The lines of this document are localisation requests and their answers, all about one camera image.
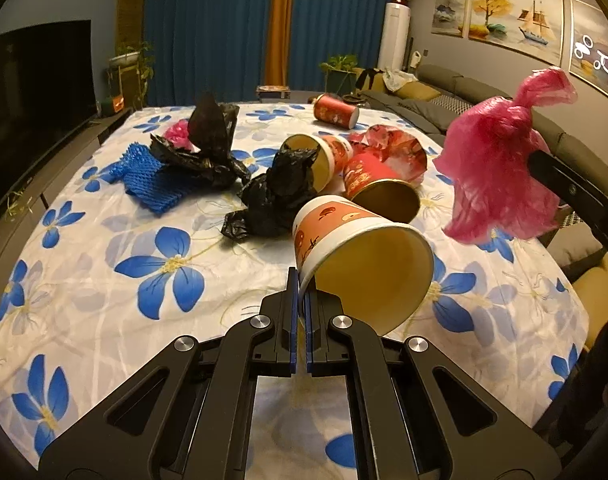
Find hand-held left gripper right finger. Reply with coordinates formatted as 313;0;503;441
307;291;569;480

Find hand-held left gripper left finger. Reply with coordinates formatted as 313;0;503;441
36;266;301;480

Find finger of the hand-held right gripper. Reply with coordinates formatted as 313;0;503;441
528;150;608;273

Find large pink plastic bag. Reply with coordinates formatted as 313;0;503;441
432;67;577;246

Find orange printed paper cup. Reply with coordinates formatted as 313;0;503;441
291;196;435;336

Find blue foam net sleeve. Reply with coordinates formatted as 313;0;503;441
105;142;196;217

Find dark pleated plastic bag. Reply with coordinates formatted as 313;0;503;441
186;91;241;157

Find crumpled black plastic bag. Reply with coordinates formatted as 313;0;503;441
150;132;252;192
221;147;320;241

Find painting with white circles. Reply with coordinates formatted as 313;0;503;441
568;0;608;107

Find grey sofa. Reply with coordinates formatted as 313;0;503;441
356;62;608;286

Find black white patterned cushion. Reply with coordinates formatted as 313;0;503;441
428;95;473;114

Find red and cream paper cup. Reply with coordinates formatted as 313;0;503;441
279;133;355;196

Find crumpled red foil wrapper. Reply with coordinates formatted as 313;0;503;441
348;124;428;187

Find yellow tree sailboat painting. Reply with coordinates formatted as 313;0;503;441
467;0;565;67

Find white blue-flower tablecloth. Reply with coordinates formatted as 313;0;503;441
0;102;592;473

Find small yellow cushion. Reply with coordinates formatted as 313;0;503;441
398;82;442;102

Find white clothes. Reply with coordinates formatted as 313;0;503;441
383;66;418;94

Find grey landscape painting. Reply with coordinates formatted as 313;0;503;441
431;0;469;39

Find small pink plastic bag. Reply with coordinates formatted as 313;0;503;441
164;120;196;151

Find black garment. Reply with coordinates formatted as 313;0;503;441
356;67;386;92

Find white tower air conditioner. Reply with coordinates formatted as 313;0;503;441
377;2;413;72

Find green plant in dark pot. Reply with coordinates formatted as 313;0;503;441
319;54;361;97

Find grey television cabinet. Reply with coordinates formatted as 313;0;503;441
0;107;133;291

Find blue curtain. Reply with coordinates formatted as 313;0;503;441
143;0;276;107
290;0;421;92

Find orange curtain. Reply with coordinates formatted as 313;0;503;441
264;0;298;87

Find trailing plant in white bowl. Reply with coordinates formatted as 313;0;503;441
106;40;156;111

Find black flat television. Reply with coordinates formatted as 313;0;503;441
0;20;100;243

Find brown wooden panel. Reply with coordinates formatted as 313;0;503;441
115;0;150;63

